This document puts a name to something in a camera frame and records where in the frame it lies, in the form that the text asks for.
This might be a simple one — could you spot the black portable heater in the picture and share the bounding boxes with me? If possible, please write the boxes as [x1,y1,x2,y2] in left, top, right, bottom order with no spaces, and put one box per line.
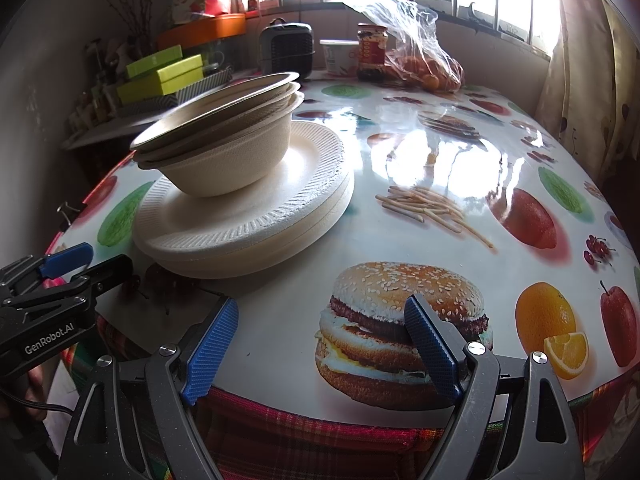
[258,17,315,83]

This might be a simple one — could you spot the green flat box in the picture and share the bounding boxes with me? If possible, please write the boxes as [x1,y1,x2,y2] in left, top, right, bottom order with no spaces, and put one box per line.
[125,44,183,80]

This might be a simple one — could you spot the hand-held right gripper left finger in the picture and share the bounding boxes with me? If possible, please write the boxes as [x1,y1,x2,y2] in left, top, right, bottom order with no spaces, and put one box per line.
[57,295,240,480]

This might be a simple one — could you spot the black binder clip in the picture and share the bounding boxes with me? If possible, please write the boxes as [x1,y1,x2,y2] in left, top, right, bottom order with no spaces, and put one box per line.
[56,200,88,226]

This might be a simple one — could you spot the heart print curtain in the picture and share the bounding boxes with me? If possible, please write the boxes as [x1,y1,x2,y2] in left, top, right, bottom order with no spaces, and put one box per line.
[532,0,640,181]

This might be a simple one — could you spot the white paper plate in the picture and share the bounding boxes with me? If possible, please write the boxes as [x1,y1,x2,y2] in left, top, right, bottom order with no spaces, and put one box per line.
[134,120,347,253]
[155,180,356,279]
[145,170,354,270]
[137,160,351,260]

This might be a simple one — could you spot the yellow-green flat box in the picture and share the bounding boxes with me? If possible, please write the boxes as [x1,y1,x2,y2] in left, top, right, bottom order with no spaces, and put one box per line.
[116,54,206,103]

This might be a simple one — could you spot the black cable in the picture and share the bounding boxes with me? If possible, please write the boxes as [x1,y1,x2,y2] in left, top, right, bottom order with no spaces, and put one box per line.
[0,390,76,418]

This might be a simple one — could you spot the plastic bag of oranges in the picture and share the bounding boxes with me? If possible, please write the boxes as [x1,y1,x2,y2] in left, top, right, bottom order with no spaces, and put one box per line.
[345,0,466,93]

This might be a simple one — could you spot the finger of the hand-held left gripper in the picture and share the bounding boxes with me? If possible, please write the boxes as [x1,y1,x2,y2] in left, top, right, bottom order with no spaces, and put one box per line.
[15,242,94,286]
[75,254,134,306]

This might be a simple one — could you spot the orange round tray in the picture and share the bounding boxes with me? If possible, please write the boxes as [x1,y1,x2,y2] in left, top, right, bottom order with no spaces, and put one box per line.
[156,12,247,51]

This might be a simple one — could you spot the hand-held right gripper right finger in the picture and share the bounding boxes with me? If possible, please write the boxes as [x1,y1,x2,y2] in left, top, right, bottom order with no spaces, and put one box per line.
[404,294,586,480]

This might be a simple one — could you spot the dry twigs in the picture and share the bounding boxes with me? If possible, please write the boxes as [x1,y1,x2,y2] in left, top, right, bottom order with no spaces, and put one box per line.
[82,0,161,48]

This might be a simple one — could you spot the red label glass jar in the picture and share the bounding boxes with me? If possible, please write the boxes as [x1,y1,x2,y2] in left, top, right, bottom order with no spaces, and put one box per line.
[356,22,390,81]

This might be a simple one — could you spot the red plaid cloth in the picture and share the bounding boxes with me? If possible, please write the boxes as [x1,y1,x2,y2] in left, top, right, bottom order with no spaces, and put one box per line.
[57,305,640,480]

